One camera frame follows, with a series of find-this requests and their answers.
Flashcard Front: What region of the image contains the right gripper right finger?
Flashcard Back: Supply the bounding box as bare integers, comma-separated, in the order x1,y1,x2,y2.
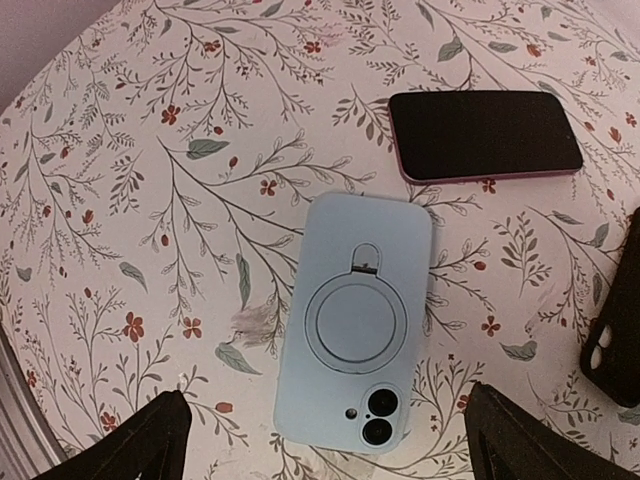
464,382,638,480

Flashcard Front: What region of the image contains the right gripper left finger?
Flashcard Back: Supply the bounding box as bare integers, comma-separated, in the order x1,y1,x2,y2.
38,390,192,480

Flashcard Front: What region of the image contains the light blue phone case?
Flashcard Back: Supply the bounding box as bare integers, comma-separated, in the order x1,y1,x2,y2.
274,193,433,454

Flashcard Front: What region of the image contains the black phone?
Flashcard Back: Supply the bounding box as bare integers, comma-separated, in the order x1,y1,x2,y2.
388,90,583,185

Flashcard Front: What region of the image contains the floral patterned table mat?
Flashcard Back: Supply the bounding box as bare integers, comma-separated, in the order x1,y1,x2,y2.
1,1,639,479

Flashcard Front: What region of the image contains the front aluminium rail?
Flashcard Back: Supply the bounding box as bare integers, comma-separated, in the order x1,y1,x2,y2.
0,330,68,480

